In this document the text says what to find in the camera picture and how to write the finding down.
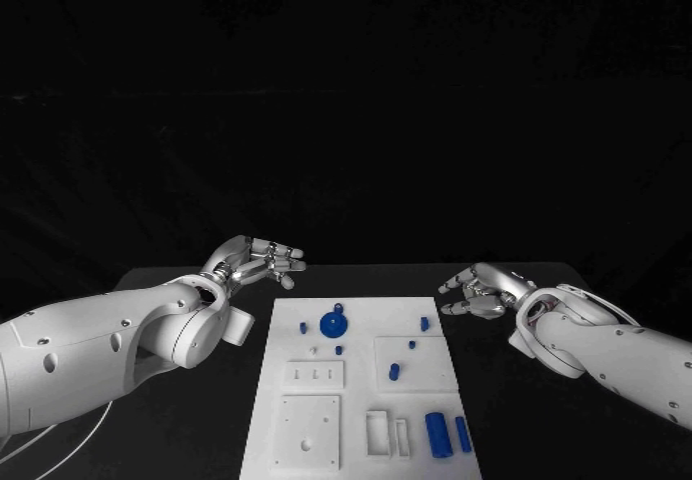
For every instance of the white task board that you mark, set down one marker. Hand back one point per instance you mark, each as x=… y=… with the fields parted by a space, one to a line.
x=356 y=397

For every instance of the blue gear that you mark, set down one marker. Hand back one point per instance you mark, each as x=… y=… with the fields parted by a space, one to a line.
x=333 y=325

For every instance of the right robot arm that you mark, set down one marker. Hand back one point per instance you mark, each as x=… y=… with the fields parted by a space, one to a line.
x=621 y=352

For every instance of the blue plug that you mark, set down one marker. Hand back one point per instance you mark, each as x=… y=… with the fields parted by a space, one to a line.
x=393 y=371

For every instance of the thin blue cylinder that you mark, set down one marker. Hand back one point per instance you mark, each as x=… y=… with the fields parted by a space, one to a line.
x=462 y=434

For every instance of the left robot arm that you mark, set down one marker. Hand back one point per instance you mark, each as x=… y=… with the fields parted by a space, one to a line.
x=96 y=348

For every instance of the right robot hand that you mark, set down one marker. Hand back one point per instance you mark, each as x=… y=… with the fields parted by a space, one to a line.
x=497 y=281

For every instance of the thick blue cylinder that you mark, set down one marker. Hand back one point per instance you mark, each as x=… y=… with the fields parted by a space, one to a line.
x=438 y=435

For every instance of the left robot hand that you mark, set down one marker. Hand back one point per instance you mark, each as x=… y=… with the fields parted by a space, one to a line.
x=242 y=258

